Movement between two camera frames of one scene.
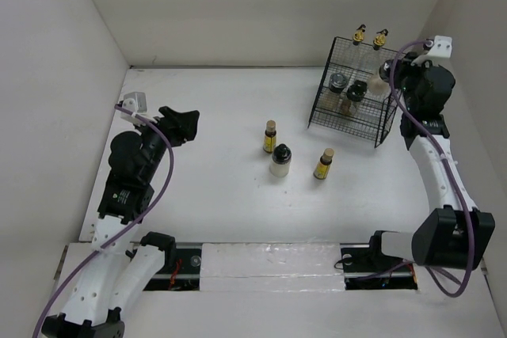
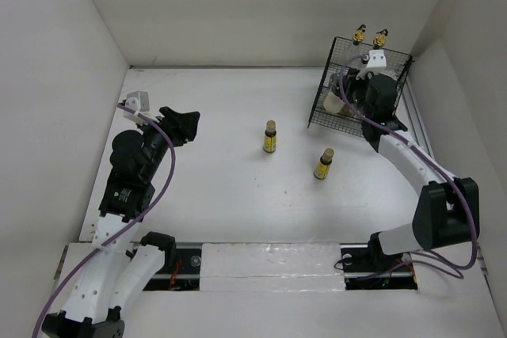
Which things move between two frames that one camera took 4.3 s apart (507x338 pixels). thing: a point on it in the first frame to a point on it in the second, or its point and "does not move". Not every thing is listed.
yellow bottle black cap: [269, 142] does not move
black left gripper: [179, 126] does not move
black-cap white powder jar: [280, 165] to [333, 103]
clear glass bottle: [359, 36] does not move
